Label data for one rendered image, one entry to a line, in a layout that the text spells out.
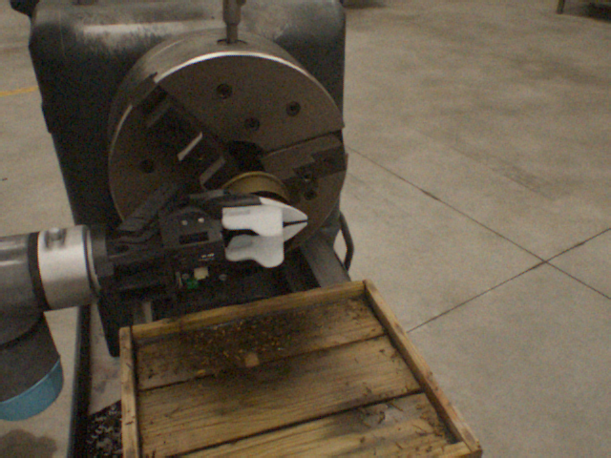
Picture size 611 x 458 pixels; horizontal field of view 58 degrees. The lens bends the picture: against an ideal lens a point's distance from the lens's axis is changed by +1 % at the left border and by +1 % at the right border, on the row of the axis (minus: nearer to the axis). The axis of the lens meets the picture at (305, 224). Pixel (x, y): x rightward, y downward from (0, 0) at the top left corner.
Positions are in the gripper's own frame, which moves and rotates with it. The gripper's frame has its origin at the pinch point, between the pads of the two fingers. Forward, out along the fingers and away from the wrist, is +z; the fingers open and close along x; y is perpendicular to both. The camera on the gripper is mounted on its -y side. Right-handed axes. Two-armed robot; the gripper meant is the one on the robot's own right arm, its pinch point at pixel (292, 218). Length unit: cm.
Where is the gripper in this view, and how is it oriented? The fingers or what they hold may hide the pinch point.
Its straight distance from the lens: 59.2
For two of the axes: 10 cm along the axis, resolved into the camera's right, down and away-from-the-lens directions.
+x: 0.0, -8.4, -5.4
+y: 3.0, 5.2, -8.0
